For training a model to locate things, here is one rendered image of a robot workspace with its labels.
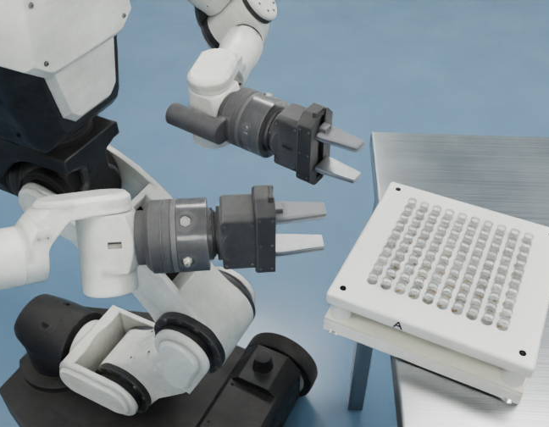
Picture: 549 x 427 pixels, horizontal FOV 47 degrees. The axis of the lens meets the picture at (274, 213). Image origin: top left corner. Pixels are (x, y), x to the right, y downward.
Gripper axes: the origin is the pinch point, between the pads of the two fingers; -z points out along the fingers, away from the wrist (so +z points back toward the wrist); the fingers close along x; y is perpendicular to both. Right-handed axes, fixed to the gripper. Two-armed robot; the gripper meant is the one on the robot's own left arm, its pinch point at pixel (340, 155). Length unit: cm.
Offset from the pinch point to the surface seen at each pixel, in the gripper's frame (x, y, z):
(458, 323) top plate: 5.8, 13.2, -24.1
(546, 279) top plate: 5.8, 0.6, -30.3
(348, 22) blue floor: 98, -228, 121
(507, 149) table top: 13.1, -34.3, -14.9
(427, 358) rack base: 10.8, 16.1, -22.4
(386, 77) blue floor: 98, -186, 75
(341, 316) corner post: 9.5, 17.4, -11.2
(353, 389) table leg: 87, -22, 2
